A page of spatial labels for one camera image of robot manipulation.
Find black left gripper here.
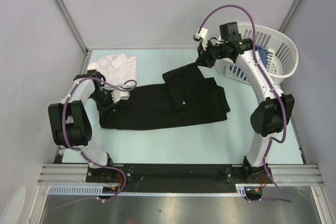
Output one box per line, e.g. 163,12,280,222
89,89,119,116

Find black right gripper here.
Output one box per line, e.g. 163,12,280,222
194,39,228,69

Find black long sleeve shirt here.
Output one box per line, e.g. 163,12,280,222
99,63,230,130

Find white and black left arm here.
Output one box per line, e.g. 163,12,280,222
48,70,129,182

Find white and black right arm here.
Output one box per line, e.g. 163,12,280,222
194,22,299,183

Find folded white shirt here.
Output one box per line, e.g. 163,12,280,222
87,54,137,88

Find blue crumpled shirt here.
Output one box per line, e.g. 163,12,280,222
228,45,271,78

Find white plastic laundry basket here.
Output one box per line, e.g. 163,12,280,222
215,25,299,85

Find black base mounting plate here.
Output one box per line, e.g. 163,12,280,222
86,164,271,194

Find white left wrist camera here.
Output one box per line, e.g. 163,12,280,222
111,89,130,103

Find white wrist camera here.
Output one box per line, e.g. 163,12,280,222
193,28,208,50
111,89,130,103

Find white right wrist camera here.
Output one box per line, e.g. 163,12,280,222
193,28,208,50

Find aluminium frame rail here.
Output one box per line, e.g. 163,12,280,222
37,164,324,186

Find white slotted cable duct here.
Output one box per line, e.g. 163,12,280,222
48,185,262,197

